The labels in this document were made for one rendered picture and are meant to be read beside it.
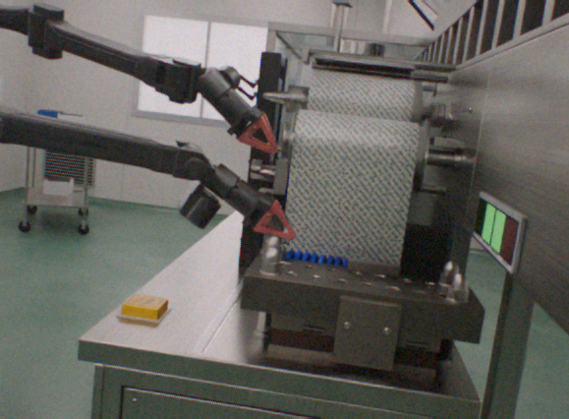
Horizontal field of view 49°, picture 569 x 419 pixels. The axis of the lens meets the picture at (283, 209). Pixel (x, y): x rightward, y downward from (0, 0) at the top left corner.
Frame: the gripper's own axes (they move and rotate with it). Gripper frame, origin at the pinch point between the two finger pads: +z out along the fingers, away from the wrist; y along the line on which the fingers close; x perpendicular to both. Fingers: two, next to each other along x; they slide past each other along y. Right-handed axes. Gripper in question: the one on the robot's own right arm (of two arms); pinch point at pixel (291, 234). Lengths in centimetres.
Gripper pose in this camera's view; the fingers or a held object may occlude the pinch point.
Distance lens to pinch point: 123.8
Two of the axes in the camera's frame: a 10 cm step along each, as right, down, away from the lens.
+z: 7.9, 6.1, 0.0
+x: 6.0, -7.8, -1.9
